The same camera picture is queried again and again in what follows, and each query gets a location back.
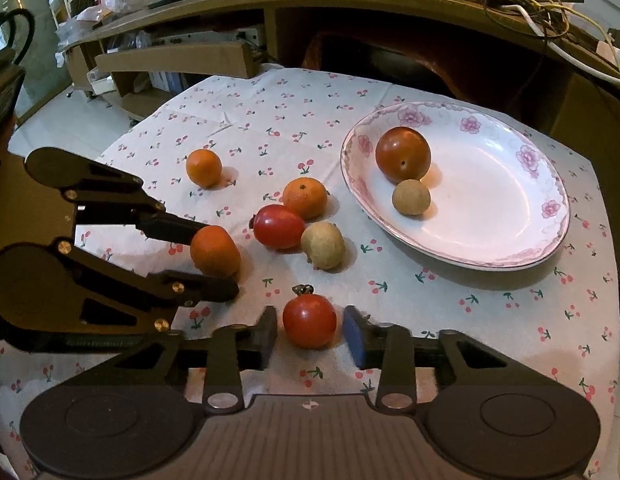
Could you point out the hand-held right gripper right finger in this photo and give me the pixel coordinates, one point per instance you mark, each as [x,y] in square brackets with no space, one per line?
[355,337]

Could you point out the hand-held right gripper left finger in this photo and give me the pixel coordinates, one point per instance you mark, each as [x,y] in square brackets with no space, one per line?
[267,335]

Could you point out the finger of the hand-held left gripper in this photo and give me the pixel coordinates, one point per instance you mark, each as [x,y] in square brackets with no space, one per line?
[170,227]
[210,291]

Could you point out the small orange tangerine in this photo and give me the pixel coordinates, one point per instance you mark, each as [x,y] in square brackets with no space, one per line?
[305,198]
[204,168]
[216,252]

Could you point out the round red tomato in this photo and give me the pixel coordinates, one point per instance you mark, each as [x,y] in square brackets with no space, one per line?
[310,322]

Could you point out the oblong red tomato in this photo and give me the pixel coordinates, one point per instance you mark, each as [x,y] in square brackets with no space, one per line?
[279,227]

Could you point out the tan longan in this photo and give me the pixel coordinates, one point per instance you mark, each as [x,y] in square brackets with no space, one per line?
[323,245]
[411,197]

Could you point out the white floral plate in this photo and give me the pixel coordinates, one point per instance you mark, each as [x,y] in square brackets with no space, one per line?
[482,205]

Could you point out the blue and white box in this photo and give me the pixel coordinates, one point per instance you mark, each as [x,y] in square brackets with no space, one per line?
[170,81]

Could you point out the cherry print tablecloth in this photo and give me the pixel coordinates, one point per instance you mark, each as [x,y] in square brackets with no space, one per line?
[290,125]

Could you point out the dark red tomato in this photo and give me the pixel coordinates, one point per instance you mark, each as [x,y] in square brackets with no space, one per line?
[402,155]

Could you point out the grey set-top box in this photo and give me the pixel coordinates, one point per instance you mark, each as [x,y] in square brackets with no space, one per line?
[210,37]

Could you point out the brown wooden TV stand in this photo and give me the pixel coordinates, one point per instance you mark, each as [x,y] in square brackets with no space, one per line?
[370,7]

